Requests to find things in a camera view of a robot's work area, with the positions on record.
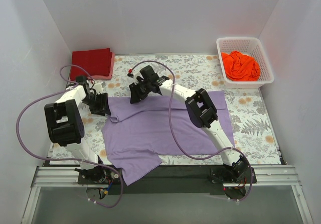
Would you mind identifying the purple t shirt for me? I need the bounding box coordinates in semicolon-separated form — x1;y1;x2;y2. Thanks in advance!
101;90;236;186

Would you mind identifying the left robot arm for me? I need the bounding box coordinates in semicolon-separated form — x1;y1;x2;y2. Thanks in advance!
44;76;111;184

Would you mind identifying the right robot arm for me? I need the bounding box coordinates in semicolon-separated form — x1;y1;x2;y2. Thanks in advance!
127;65;254;184

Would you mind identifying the folded red t shirt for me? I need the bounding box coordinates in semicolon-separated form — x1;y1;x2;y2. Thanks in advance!
72;48;112;77

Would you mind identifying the orange t shirt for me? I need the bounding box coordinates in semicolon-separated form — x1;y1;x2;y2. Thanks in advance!
221;51;260;81

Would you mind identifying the white plastic basket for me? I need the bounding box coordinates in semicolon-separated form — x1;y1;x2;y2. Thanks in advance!
216;37;274;89

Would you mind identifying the floral table mat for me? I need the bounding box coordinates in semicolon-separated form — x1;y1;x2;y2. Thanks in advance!
49;55;281;166

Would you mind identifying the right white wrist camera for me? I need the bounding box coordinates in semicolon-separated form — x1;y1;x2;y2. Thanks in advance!
127;69;142;84

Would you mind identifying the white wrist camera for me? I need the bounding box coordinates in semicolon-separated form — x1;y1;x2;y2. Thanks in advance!
127;69;142;84
90;82;104;95

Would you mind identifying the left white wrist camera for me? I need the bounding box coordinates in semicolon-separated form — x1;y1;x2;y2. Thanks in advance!
90;82;104;95

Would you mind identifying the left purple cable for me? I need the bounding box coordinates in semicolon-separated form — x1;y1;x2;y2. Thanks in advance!
16;64;124;209

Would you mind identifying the purple cable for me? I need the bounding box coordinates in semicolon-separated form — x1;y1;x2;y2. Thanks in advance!
130;60;253;202
16;64;124;209

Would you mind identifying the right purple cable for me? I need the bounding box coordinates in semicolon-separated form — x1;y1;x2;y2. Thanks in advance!
130;60;253;202

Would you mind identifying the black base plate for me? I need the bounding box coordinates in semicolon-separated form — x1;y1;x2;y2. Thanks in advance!
77;165;257;194

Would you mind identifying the aluminium frame rail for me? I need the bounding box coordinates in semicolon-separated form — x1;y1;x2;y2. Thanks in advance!
29;165;313;223

